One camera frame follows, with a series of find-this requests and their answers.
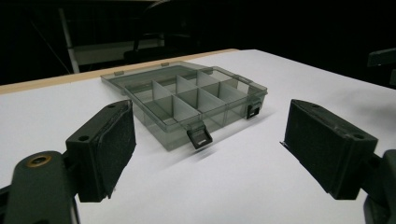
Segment transparent grey compartment box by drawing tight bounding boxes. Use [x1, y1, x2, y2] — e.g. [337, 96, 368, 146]
[100, 60, 269, 152]

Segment dark blurred object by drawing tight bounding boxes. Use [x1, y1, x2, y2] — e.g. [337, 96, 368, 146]
[366, 48, 396, 87]

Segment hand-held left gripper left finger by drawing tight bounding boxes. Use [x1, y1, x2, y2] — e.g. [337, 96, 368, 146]
[64, 99, 137, 203]

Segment white stand pole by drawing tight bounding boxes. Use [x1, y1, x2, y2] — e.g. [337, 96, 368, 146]
[58, 7, 80, 75]

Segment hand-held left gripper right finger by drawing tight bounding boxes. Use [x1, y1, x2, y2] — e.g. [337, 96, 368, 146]
[279, 99, 379, 201]

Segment dark chair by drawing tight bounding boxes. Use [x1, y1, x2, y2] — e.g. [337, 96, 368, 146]
[122, 1, 200, 63]

